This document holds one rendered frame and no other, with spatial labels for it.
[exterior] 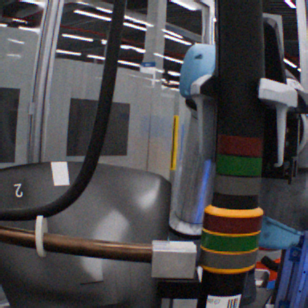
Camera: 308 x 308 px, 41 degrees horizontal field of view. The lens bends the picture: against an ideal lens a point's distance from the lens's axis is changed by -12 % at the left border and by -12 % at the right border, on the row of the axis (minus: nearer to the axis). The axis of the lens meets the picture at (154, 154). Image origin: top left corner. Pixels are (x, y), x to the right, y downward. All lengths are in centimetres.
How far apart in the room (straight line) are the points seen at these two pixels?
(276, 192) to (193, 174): 41
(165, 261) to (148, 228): 12
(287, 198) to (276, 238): 5
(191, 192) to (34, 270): 62
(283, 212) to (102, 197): 23
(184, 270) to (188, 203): 68
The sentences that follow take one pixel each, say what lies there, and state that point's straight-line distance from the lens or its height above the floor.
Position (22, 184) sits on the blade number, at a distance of 44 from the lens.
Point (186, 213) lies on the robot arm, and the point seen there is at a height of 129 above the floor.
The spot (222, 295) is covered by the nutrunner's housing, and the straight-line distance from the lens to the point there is 31.
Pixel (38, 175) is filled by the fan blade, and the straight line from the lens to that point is 45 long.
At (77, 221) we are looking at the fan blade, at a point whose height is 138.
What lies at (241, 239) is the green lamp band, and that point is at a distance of 30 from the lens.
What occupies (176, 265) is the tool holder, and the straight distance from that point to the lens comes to 30.
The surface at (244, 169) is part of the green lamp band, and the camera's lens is 29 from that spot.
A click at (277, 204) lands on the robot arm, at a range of 55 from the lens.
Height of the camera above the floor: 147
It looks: 3 degrees down
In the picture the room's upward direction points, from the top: 4 degrees clockwise
